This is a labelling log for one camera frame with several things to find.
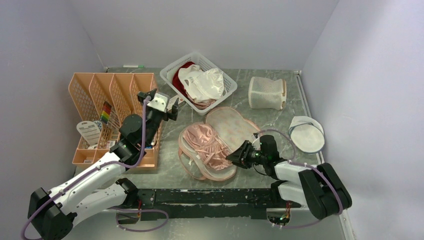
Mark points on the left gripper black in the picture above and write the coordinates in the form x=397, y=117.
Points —
x=173, y=115

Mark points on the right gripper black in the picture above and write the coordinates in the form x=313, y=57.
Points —
x=240, y=157

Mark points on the floral mesh laundry bag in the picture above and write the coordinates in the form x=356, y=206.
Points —
x=232, y=128

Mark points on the pink satin bra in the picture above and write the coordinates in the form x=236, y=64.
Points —
x=205, y=141

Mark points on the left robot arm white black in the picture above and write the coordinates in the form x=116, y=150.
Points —
x=54, y=213

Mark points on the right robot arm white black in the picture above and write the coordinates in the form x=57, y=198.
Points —
x=318, y=188

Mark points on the pink beige bra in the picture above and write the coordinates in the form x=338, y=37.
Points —
x=203, y=104

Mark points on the white plastic laundry basket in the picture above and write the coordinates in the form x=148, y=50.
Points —
x=205, y=64

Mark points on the cylindrical white mesh laundry bag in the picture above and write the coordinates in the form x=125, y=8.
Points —
x=265, y=93

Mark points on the small white red box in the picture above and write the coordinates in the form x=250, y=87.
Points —
x=180, y=102

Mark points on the red velvet garment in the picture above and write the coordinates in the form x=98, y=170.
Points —
x=176, y=80

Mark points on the white satin garment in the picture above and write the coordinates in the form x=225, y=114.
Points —
x=202, y=86

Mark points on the white green marker pen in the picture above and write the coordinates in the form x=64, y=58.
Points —
x=133, y=66

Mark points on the rainbow colour swatch card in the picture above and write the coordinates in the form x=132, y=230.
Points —
x=105, y=113

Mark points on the orange plastic file organizer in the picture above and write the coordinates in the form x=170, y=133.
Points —
x=89, y=91

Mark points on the small items in organizer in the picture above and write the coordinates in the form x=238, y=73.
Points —
x=110, y=143

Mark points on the white paper tag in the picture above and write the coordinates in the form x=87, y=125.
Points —
x=90, y=131

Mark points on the left wrist camera silver box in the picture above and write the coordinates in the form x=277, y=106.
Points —
x=160, y=102

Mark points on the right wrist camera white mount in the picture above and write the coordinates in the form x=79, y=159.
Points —
x=257, y=138

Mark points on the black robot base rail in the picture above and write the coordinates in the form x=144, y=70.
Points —
x=176, y=203

